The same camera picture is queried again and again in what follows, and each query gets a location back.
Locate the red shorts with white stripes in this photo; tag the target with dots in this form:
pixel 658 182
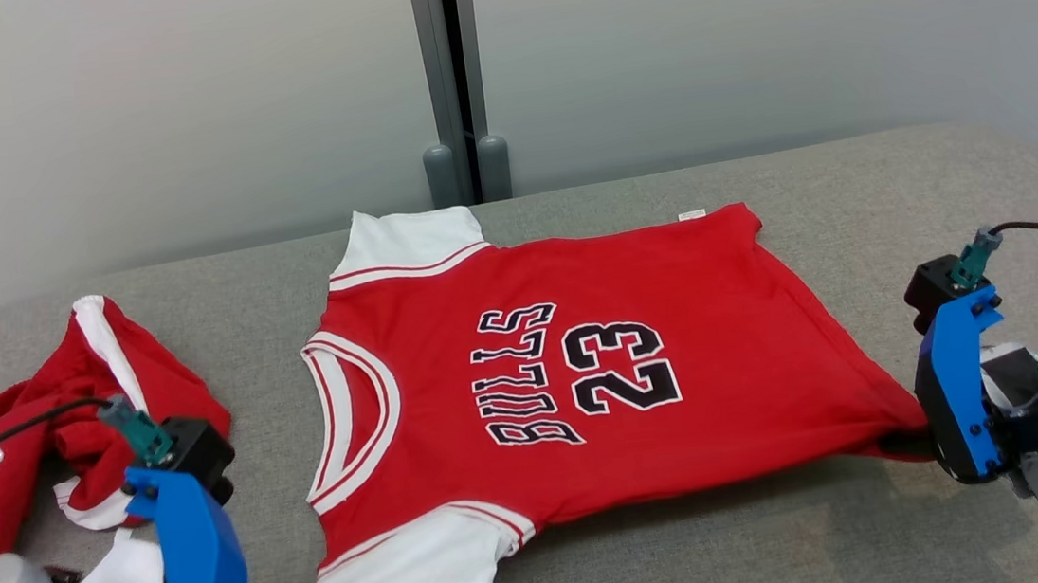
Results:
pixel 138 385

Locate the red Bulls 23 jersey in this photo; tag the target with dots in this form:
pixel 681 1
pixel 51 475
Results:
pixel 602 360

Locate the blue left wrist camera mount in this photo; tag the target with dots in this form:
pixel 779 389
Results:
pixel 202 560

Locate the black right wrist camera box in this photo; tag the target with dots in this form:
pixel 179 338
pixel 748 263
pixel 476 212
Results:
pixel 930 285

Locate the grey metal partition post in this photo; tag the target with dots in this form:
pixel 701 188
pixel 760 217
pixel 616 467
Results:
pixel 457 69

